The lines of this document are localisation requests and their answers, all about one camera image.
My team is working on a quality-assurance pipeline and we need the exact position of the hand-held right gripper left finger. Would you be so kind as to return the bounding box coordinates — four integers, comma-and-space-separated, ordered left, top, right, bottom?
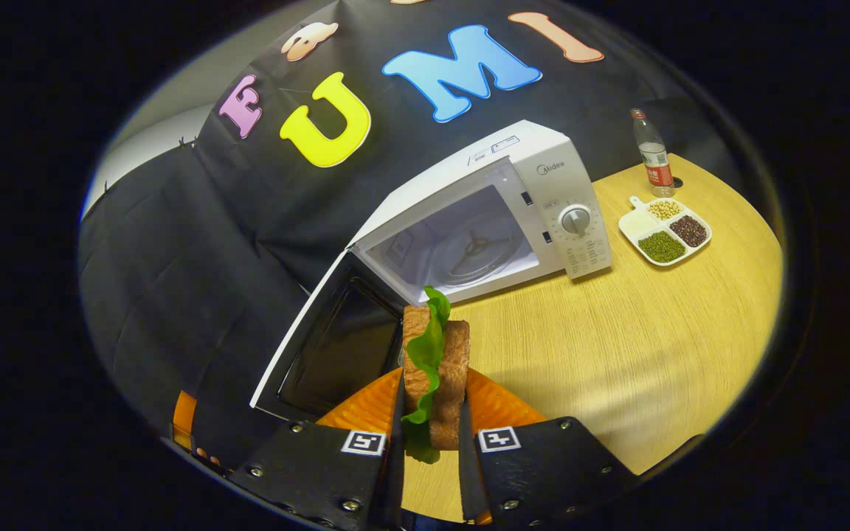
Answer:
229, 367, 405, 530

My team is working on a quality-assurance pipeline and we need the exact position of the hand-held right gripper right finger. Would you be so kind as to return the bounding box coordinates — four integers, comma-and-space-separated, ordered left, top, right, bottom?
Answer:
458, 367, 636, 528

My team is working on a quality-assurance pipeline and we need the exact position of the lettuce toast sandwich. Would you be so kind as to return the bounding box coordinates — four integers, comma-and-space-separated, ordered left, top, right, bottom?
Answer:
401, 286, 471, 465

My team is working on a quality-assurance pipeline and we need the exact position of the white microwave oven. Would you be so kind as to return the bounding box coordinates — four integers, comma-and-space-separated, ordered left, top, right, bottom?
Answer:
250, 120, 614, 423

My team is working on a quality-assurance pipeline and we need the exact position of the glass microwave turntable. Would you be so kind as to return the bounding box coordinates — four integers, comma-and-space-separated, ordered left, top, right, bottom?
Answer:
425, 214, 525, 288

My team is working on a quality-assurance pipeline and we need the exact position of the pile of green beans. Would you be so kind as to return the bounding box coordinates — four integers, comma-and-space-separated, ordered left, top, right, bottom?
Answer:
637, 231, 687, 263

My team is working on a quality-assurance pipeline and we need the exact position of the white divided plate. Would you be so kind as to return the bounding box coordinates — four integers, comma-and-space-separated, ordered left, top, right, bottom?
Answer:
618, 196, 713, 267

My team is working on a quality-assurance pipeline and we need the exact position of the pile of dark red beans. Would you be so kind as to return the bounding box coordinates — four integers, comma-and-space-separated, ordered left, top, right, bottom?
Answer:
670, 215, 708, 248

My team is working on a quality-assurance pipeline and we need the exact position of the clear plastic water bottle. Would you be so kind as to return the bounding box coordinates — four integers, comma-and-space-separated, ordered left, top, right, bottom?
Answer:
630, 108, 675, 198

